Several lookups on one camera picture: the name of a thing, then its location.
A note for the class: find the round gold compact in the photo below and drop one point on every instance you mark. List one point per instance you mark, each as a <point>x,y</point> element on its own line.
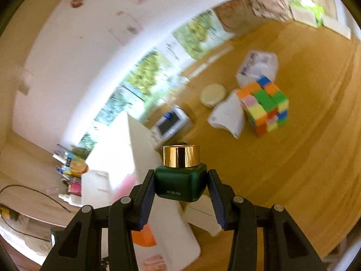
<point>213,94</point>

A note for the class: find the printed canvas bag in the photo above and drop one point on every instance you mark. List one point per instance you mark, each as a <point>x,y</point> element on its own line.
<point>268,2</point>

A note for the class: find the orange round case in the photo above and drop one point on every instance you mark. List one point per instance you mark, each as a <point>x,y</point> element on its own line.
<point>143,237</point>

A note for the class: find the clear box blue label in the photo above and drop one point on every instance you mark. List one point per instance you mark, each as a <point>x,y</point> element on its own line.
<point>253,65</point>

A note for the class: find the grape print poster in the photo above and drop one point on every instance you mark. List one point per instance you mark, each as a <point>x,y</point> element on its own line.
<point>145,73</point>
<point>112,107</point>
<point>200,34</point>
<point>88,141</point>

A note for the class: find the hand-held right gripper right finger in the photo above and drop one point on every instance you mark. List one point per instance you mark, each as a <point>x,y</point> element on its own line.
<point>217,203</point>

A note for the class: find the colourful puzzle cube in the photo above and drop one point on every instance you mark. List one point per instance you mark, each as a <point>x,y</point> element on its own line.
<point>265,107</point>

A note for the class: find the pink red packet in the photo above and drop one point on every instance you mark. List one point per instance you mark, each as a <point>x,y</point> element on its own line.
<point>74,187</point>

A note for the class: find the green jar gold cap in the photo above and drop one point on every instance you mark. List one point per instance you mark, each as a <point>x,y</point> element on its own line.
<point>180,180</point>

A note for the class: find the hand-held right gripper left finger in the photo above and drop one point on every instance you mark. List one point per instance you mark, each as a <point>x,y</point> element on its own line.
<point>146,203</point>

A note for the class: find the white plastic device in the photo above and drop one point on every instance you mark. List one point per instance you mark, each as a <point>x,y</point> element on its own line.
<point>228,115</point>

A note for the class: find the white spray bottle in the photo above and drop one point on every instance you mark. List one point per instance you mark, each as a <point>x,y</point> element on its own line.
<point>72,200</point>

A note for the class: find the pink bordered note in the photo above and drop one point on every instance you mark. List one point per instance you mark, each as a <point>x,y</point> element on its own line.
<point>127,28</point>

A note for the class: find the white digital device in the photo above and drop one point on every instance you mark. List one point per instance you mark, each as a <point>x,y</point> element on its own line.
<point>169,124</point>

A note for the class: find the white plastic tray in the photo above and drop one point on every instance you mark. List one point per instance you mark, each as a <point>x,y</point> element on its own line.
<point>169,237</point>

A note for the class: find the green tissue pack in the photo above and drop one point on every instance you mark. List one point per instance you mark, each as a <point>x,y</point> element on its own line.
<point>304,11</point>

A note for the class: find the brown paper sheet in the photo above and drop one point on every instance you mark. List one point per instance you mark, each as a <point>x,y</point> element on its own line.
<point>234,14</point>

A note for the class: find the red sticker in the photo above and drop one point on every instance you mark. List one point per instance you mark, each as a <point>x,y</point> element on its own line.
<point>78,2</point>

